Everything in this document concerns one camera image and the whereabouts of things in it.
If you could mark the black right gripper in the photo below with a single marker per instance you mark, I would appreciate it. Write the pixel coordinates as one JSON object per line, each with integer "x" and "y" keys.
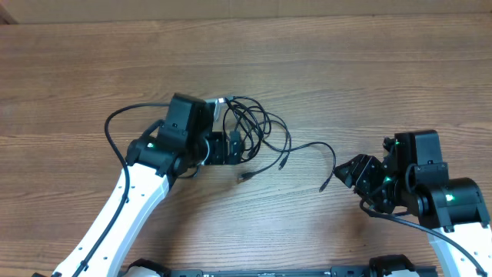
{"x": 357, "y": 171}

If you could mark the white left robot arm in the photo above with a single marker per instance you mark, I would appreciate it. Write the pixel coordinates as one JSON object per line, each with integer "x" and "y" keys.
{"x": 184, "y": 139}

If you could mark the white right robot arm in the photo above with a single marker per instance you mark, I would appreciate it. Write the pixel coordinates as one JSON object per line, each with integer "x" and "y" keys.
{"x": 411, "y": 186}

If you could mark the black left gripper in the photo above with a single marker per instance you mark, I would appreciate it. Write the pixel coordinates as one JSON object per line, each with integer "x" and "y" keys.
{"x": 219, "y": 155}

